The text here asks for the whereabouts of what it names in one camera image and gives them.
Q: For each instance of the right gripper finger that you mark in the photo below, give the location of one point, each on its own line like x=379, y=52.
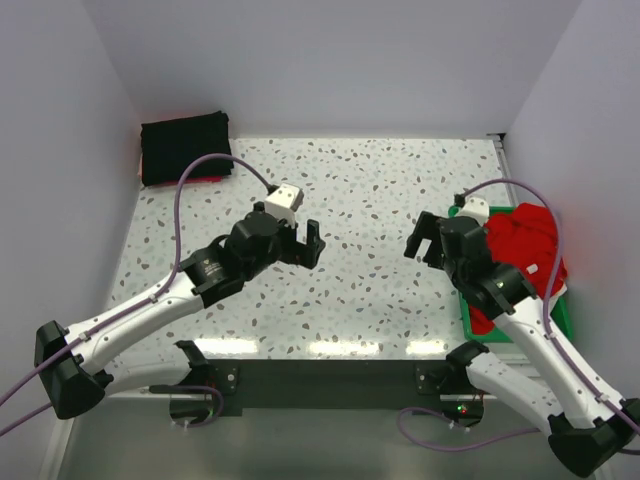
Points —
x=426, y=228
x=434, y=256

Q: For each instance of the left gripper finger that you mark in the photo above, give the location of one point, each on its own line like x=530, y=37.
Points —
x=303, y=255
x=315, y=245

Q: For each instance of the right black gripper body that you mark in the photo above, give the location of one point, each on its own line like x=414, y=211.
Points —
x=450, y=266

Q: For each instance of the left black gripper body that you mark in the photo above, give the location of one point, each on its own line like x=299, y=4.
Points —
x=287, y=232

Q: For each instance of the red t-shirt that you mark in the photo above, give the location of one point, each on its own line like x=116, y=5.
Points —
x=521, y=236

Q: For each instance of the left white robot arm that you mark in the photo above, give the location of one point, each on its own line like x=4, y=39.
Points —
x=71, y=361

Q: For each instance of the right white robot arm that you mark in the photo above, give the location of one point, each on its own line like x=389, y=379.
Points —
x=585, y=420

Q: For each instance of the white t-shirt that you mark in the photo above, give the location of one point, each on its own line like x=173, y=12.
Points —
x=539, y=277

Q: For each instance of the folded black t-shirt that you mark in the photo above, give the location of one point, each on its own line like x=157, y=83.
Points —
x=169, y=147

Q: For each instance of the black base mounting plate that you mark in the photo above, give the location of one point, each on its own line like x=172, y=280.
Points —
x=239, y=385

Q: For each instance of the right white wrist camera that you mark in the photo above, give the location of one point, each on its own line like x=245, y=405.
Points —
x=475, y=208

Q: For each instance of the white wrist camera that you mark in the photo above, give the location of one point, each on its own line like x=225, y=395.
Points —
x=283, y=202
x=475, y=208

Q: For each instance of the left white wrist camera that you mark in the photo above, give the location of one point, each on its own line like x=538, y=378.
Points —
x=283, y=202

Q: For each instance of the aluminium frame rail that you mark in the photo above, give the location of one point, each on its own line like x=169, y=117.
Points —
x=138, y=372

